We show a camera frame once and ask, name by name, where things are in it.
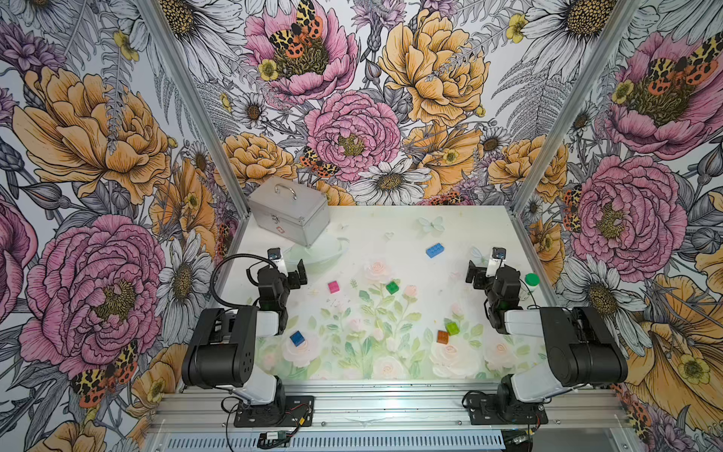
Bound light blue long lego brick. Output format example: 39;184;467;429
426;243;445;258

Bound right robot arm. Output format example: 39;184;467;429
465;262;628;420

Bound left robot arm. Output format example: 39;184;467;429
182;249;308;414

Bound dark blue lego brick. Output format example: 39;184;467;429
290;331;305;348

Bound lime green lego brick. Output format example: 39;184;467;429
445;321;461;335

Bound orange lego brick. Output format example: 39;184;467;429
437;331;449;345

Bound clear glass bowl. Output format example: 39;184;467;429
282;237;350;276

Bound silver metal case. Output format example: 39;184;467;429
248;176;331;247

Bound small green circuit board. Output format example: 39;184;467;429
257;431;286;448

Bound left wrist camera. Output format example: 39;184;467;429
267;248;288;274

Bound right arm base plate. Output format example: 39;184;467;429
461;391;549;428

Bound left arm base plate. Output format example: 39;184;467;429
233;395;316;429

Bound aluminium front rail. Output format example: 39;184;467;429
149;380;625;433

